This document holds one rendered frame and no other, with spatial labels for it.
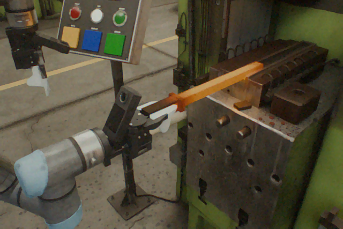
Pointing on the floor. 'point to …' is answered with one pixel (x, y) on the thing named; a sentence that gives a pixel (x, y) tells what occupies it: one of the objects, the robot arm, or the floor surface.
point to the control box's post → (117, 73)
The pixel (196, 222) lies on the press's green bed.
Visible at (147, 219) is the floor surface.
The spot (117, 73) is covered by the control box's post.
